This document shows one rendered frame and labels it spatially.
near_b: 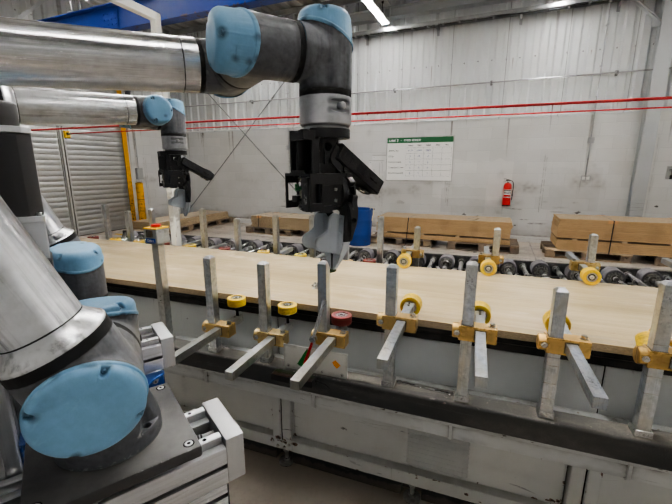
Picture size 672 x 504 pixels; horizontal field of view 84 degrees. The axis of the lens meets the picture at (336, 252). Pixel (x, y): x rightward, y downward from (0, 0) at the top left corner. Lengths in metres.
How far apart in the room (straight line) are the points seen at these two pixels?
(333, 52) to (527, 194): 7.92
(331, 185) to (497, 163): 7.85
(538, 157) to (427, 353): 7.06
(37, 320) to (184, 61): 0.37
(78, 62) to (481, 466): 1.81
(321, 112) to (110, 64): 0.28
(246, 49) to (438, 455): 1.69
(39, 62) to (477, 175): 8.05
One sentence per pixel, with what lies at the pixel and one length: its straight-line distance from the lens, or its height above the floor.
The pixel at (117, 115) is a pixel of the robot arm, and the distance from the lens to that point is 1.14.
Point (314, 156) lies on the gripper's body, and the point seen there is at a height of 1.48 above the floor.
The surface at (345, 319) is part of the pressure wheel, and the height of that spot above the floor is 0.90.
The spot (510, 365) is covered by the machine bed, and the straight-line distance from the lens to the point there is 1.59.
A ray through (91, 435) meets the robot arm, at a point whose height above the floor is 1.18.
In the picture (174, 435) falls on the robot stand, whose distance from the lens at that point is 0.72.
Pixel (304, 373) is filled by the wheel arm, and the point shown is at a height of 0.86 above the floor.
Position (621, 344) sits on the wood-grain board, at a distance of 1.56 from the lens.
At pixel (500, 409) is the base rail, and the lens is 1.42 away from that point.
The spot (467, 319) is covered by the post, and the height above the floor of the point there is 0.99.
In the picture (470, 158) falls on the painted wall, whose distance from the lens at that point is 8.37.
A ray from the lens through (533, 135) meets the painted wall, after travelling 8.39.
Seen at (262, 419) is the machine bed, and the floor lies 0.22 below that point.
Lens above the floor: 1.46
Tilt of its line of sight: 13 degrees down
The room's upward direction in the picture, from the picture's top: straight up
